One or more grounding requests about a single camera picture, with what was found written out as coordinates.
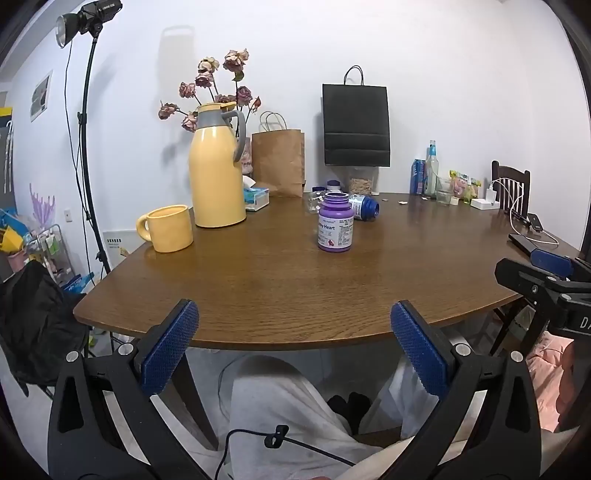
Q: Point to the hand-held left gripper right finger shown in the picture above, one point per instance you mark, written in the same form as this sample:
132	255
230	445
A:
418	350

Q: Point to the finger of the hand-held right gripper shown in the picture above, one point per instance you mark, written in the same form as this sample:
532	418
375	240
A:
526	279
550	263

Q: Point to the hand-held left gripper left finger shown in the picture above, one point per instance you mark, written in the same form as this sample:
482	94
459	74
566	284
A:
171	346

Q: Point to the yellow cup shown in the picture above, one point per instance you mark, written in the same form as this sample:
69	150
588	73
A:
168	229

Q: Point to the person's right forearm pink sleeve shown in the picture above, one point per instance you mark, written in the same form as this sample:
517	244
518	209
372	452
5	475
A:
549	369

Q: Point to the black phone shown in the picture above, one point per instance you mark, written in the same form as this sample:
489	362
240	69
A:
522	243

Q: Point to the small black device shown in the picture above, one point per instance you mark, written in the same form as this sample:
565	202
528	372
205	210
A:
535	221

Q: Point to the white charger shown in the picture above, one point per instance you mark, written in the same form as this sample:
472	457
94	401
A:
485	202

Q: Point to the dark wooden chair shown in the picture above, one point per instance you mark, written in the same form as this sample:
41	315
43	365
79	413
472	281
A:
510	177

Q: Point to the green snack packet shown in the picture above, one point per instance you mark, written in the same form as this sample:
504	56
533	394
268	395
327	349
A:
474	189

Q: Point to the white panel with yellow label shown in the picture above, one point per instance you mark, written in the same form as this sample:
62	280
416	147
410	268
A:
117	251

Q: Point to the pink snack packet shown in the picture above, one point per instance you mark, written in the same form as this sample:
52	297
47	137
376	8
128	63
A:
459	187

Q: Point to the clear drinking glass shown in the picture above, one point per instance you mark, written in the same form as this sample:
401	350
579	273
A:
444	193

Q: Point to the person's legs in white trousers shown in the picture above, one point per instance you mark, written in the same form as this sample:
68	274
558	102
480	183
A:
277	406

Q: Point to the black cloth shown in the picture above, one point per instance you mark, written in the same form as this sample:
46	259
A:
37	323

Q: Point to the clear bottle with blue cap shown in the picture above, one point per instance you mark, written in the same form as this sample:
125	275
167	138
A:
432	170

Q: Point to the purple supplement bottle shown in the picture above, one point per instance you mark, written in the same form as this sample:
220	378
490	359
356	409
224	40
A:
335	228

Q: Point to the blue drink can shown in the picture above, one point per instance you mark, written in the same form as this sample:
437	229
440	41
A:
418	177

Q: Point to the metal storage rack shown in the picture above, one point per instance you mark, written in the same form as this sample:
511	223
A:
55	249

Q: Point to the blue supplement bottle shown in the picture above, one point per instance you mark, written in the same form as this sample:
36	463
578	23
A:
365	205

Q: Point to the tissue box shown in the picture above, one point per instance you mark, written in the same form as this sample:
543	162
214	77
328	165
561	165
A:
256	196

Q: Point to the yellow thermos jug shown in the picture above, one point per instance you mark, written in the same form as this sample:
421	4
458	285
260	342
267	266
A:
217	175

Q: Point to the glass jar of cereal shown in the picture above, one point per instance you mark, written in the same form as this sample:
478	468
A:
362	181

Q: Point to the small clear glass jar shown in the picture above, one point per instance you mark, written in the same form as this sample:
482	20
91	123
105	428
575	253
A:
315	202

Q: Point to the brown paper bag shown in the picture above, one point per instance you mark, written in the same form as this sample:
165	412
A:
278	161

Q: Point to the black paper bag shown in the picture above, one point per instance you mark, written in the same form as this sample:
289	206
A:
356	124

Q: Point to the dried roses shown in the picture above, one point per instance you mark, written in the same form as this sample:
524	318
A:
233	60

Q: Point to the black studio light on stand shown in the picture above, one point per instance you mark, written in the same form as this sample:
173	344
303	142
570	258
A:
99	11

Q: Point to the purple coral wall sticker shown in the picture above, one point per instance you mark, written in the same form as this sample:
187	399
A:
42	205

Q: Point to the wall poster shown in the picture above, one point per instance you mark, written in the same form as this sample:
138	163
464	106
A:
40	96

